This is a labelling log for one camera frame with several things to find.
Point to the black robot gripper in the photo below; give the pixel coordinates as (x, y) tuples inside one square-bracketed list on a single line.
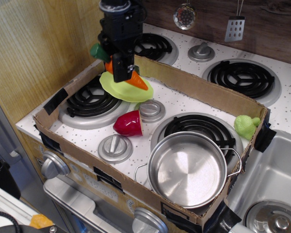
[(122, 25)]

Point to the orange toy carrot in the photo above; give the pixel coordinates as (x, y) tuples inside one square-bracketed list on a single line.
[(97, 52)]

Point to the light green plate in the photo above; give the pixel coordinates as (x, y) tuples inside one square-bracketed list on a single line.
[(125, 91)]

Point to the cardboard fence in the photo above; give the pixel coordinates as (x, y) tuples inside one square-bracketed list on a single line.
[(181, 93)]

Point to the back left black burner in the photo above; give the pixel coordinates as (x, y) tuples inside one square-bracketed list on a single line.
[(156, 47)]

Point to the black burner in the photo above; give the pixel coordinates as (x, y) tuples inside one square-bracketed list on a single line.
[(156, 47), (210, 126), (250, 78), (91, 107)]

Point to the front left black burner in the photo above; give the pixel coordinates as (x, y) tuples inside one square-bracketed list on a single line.
[(91, 107)]

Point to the silver stove knob upper centre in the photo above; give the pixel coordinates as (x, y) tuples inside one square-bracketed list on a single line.
[(151, 111)]

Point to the silver stove knob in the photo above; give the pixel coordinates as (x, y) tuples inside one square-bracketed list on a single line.
[(151, 111), (115, 149), (201, 53)]

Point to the red toy vegetable half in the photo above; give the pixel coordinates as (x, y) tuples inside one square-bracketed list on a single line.
[(129, 124)]

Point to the silver hanging strainer ladle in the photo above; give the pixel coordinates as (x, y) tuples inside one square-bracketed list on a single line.
[(185, 16)]

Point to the silver back stove knob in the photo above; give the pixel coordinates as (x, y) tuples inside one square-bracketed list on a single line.
[(201, 53)]

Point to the silver stove knob lower centre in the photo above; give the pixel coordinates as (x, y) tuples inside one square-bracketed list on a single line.
[(115, 149)]

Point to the front right black burner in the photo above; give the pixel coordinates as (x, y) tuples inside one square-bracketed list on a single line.
[(210, 126)]

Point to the silver slotted spatula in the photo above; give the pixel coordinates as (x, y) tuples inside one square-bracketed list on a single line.
[(235, 25)]

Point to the silver oven dial left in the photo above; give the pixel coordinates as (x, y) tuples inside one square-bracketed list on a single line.
[(53, 166)]

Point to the silver oven dial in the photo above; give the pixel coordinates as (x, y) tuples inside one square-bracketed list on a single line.
[(147, 222), (53, 166)]

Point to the stainless steel pot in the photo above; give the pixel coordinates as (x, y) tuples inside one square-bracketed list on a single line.
[(189, 169)]

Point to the back right black burner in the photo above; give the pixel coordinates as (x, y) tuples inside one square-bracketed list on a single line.
[(250, 78)]

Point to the green toy broccoli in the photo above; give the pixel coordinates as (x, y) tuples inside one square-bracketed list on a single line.
[(245, 126)]

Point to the silver oven dial right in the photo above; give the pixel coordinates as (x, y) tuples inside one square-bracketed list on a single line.
[(147, 222)]

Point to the orange yellow cloth piece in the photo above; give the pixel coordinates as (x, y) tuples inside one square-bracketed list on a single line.
[(39, 221)]

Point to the metal sink basin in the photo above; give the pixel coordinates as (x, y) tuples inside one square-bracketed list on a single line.
[(267, 177)]

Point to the silver sink drain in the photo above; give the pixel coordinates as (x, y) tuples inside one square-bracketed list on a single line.
[(269, 216)]

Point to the silver oven door handle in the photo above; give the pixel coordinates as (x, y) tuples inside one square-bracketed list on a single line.
[(81, 210)]

